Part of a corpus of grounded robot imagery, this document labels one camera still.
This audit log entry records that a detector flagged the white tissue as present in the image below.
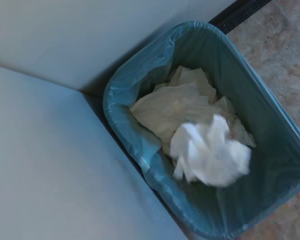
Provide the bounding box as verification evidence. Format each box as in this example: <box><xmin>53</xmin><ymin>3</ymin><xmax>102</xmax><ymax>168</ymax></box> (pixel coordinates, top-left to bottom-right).
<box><xmin>169</xmin><ymin>114</ymin><xmax>253</xmax><ymax>188</ymax></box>

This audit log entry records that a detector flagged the trash bin with teal liner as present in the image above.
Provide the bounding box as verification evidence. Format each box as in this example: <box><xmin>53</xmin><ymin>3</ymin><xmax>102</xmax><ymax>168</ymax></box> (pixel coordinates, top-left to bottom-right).
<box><xmin>102</xmin><ymin>20</ymin><xmax>300</xmax><ymax>240</ymax></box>

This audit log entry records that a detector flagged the black baseboard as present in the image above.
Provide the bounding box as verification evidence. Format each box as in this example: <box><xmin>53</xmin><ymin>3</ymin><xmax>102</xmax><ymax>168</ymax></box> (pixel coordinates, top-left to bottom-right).
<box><xmin>206</xmin><ymin>0</ymin><xmax>276</xmax><ymax>34</ymax></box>

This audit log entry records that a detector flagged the cream crumpled paper towel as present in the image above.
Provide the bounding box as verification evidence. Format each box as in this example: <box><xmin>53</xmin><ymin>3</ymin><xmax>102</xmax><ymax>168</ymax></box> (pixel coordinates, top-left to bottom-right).
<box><xmin>128</xmin><ymin>64</ymin><xmax>257</xmax><ymax>156</ymax></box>

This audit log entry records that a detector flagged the grey vanity cabinet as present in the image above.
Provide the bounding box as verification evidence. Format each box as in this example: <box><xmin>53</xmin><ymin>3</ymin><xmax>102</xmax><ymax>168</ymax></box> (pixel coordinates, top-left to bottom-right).
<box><xmin>0</xmin><ymin>64</ymin><xmax>191</xmax><ymax>240</ymax></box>

